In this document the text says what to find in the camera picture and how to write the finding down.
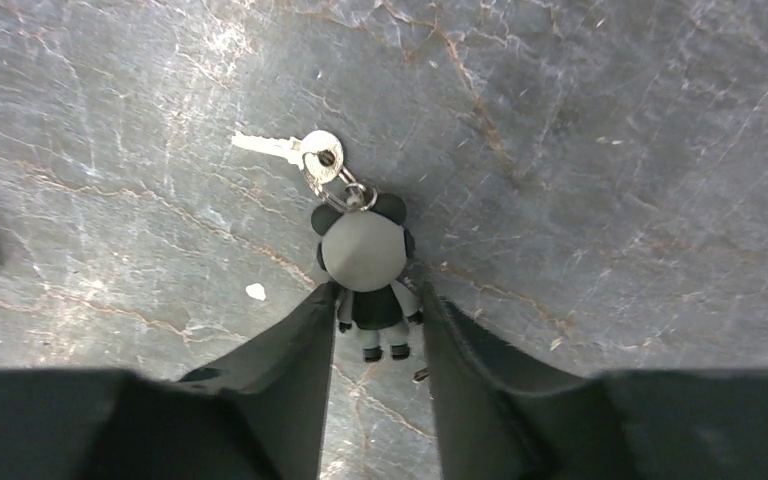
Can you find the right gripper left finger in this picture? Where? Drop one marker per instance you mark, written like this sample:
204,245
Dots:
258,412

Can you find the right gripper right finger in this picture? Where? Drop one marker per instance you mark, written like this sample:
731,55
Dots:
500,413

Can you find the panda keychain with key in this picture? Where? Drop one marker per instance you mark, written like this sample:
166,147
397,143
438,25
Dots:
364,244

